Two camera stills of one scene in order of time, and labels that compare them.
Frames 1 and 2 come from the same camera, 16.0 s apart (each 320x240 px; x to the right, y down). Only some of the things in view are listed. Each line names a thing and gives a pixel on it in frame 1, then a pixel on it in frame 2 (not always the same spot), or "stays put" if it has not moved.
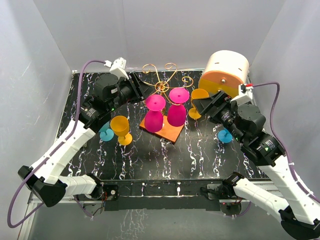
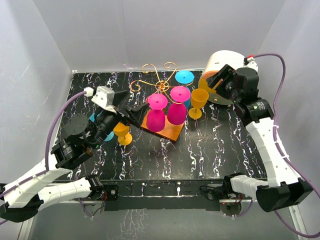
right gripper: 203,104 → 226,74
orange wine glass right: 196,94 stays put
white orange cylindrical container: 224,70 stays put
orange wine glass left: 120,125 stays put
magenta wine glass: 176,112 stays put
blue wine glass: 225,136 → 184,77
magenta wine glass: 153,118 stays put
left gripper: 140,89 → 136,114
